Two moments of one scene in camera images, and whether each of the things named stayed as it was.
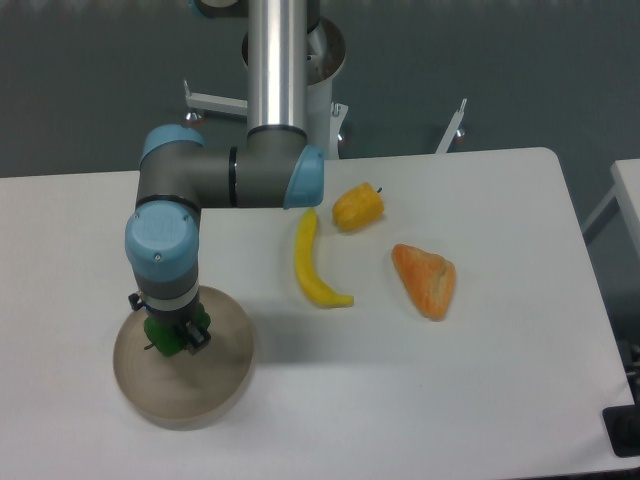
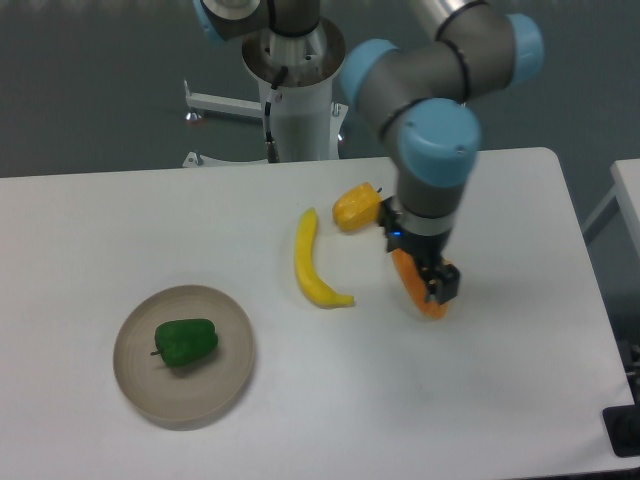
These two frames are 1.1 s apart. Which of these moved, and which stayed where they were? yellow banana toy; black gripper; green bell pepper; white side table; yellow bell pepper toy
Moved: green bell pepper; black gripper
Stayed: white side table; yellow banana toy; yellow bell pepper toy
